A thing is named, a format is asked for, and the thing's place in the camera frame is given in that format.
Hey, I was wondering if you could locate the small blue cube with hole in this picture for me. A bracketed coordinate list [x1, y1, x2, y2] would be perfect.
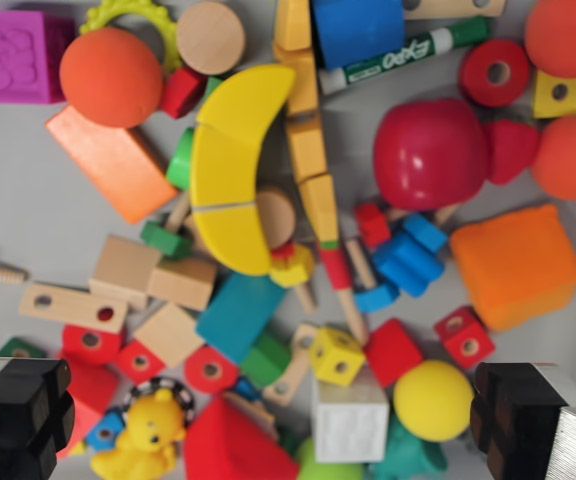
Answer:
[85, 409, 127, 454]

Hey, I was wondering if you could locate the orange rectangular wooden block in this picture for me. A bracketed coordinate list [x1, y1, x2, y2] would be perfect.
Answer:
[45, 104, 179, 225]

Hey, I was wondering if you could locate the black and white ring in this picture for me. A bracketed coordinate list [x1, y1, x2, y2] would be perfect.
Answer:
[120, 375, 197, 426]

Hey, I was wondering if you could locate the small green wooden piece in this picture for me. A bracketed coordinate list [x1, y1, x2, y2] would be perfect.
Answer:
[201, 75, 225, 101]

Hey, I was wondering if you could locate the green wooden block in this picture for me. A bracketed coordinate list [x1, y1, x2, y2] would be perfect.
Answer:
[240, 333, 292, 389]

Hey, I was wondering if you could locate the large red wedge block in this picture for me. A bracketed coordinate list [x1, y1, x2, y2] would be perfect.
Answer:
[182, 394, 300, 480]

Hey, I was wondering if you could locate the red plastic apple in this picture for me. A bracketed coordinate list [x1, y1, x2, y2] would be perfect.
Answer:
[372, 98, 492, 211]

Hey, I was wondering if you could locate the orange soft cube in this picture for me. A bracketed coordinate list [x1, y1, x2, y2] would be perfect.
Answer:
[449, 203, 576, 332]

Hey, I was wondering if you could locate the small red wooden nut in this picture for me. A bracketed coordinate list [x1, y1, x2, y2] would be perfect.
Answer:
[354, 202, 393, 250]

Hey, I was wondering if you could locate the black silver gripper right finger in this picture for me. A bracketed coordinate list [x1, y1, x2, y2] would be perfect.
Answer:
[470, 362, 576, 480]

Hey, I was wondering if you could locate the thin wooden peg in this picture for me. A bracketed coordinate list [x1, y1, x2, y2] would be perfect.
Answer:
[295, 283, 319, 316]
[344, 238, 378, 292]
[435, 203, 460, 227]

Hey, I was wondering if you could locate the natural wooden cube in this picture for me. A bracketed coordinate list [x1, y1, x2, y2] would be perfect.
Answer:
[87, 234, 163, 307]
[132, 301, 204, 370]
[146, 257, 218, 312]

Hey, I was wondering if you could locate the red toy strawberry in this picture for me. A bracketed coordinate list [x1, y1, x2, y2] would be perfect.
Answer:
[482, 116, 542, 185]

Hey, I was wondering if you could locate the small round natural wooden disc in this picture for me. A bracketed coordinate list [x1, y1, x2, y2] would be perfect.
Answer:
[255, 187, 298, 249]

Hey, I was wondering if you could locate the small blue wooden piece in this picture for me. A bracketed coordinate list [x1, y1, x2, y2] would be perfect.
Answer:
[232, 377, 263, 402]

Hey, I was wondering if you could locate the round green headed wooden bolt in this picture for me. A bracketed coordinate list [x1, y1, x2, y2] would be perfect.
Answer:
[164, 127, 198, 235]

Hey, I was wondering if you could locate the yellow wooden banana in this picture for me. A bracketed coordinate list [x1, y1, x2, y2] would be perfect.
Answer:
[190, 63, 297, 277]

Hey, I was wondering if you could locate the green ball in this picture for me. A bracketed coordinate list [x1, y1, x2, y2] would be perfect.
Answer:
[295, 437, 365, 480]

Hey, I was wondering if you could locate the yellow segmented wooden toy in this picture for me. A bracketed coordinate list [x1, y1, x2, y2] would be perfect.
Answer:
[271, 0, 370, 347]

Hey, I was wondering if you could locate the orange foam ball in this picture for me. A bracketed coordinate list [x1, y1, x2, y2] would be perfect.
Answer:
[524, 0, 576, 80]
[530, 114, 576, 201]
[59, 27, 164, 130]

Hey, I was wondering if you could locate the yellow flower shaped wooden nut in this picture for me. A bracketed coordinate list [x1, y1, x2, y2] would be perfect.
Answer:
[269, 245, 316, 288]

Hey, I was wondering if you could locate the yellow wooden cube with holes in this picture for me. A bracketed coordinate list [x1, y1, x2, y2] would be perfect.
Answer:
[532, 69, 576, 120]
[309, 327, 367, 387]

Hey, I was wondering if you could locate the yellow foam ball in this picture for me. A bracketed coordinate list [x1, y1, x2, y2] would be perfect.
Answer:
[392, 359, 475, 444]

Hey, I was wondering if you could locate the magenta embossed soft cube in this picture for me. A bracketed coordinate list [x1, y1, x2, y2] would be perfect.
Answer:
[0, 4, 77, 106]

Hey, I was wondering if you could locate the small red wooden block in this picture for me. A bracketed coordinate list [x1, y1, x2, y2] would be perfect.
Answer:
[160, 67, 208, 120]

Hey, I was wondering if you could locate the tiny red wooden piece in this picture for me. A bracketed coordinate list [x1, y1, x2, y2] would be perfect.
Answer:
[270, 241, 298, 261]

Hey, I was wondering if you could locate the red wooden cube with holes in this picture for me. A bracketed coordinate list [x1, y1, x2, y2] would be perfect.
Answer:
[61, 324, 124, 366]
[433, 305, 497, 371]
[115, 339, 167, 385]

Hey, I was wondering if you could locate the green wooden nut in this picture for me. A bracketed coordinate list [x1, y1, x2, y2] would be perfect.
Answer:
[140, 219, 194, 260]

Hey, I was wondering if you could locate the black silver gripper left finger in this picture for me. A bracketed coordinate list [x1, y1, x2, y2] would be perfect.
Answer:
[0, 357, 76, 480]

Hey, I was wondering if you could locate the plain red wooden block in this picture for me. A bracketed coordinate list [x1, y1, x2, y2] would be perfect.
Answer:
[362, 318, 424, 389]

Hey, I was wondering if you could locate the green Expo marker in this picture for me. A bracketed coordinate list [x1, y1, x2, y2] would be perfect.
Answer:
[317, 16, 492, 96]

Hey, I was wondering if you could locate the blue wooden gear nut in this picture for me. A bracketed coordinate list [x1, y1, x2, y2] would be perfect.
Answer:
[371, 214, 449, 299]

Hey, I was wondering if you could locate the white cube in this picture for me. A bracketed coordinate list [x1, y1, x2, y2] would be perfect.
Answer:
[312, 378, 390, 464]

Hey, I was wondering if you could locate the natural wooden bar with holes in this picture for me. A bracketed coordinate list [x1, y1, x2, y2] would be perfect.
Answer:
[401, 0, 507, 21]
[262, 322, 319, 407]
[17, 282, 129, 335]

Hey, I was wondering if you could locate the blue wooden disc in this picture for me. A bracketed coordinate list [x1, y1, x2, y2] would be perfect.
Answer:
[352, 281, 402, 315]

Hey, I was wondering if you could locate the teal blue wooden block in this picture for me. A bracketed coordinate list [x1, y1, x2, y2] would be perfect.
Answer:
[195, 273, 288, 365]

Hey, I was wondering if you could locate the teal soft toy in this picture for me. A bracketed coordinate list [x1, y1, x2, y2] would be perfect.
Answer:
[367, 414, 449, 480]

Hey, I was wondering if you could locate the blue cylinder block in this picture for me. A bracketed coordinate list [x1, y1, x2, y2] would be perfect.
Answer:
[310, 0, 407, 71]

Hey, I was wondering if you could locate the large round natural wooden disc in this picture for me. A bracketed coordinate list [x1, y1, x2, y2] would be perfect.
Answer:
[176, 1, 247, 76]

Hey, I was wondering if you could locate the grey plastic bin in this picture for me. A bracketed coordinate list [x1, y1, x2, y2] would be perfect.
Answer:
[0, 0, 576, 480]

